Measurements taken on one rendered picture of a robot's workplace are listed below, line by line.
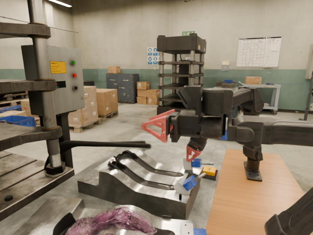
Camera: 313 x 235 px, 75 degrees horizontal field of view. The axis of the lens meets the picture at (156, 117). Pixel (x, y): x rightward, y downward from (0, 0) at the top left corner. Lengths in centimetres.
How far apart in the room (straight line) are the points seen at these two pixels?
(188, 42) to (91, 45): 551
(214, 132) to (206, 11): 708
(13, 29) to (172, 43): 398
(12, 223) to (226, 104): 84
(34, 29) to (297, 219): 117
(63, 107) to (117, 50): 734
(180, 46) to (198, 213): 418
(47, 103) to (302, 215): 108
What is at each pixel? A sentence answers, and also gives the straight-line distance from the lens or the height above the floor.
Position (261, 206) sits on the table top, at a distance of 100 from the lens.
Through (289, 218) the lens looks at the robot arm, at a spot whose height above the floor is 99.
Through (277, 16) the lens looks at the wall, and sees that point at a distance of 738.
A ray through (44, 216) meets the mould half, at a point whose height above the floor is 91.
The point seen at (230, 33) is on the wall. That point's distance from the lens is 729.
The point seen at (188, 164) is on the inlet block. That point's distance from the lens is 95.
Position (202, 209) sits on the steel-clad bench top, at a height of 80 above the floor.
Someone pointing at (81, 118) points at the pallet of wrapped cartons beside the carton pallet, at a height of 29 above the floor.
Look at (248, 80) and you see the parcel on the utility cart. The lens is 662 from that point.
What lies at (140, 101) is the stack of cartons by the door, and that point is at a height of 10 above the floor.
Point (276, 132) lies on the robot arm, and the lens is 53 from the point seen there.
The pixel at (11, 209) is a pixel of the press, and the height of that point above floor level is 76.
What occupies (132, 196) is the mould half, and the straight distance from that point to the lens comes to 87.
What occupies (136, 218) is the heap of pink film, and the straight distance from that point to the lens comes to 69.
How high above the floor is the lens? 135
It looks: 14 degrees down
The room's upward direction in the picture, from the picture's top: straight up
